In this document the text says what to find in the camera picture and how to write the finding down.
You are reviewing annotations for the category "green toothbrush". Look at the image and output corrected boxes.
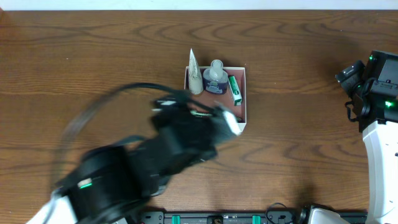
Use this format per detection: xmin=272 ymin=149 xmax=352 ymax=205
xmin=190 ymin=110 xmax=243 ymax=123

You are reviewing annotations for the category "green soap box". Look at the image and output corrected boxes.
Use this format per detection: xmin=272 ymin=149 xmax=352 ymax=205
xmin=228 ymin=75 xmax=243 ymax=106

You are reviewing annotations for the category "clear sanitizer bottle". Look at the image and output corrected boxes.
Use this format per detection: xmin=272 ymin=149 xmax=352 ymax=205
xmin=203 ymin=60 xmax=228 ymax=95

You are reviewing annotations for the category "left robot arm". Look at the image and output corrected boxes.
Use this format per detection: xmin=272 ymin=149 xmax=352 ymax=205
xmin=31 ymin=96 xmax=241 ymax=223

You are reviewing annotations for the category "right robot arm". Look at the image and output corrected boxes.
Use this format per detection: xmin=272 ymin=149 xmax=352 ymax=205
xmin=300 ymin=50 xmax=397 ymax=224

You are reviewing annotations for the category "white box pink interior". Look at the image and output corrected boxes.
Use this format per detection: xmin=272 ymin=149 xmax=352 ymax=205
xmin=184 ymin=60 xmax=246 ymax=135

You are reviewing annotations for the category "white standing tube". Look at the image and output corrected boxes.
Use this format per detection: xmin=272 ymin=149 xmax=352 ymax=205
xmin=188 ymin=49 xmax=203 ymax=95

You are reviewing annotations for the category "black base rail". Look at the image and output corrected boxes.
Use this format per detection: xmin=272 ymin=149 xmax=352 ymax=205
xmin=128 ymin=203 xmax=368 ymax=224

